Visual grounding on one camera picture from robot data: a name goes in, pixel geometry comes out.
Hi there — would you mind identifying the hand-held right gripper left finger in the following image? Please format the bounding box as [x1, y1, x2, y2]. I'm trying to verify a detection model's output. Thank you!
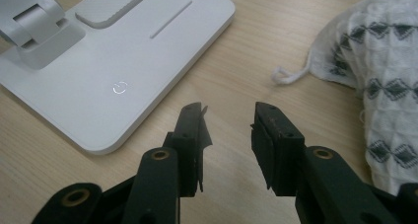
[163, 102, 213, 198]

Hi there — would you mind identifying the white cloth with black pattern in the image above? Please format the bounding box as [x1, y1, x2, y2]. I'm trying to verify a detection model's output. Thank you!
[271, 0, 418, 197]

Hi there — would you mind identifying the white desk lamp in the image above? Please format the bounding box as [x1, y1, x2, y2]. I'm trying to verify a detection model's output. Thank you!
[0, 0, 237, 156]

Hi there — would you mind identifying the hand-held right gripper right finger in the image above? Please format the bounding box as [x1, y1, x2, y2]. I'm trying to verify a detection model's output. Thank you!
[250, 101, 306, 197]

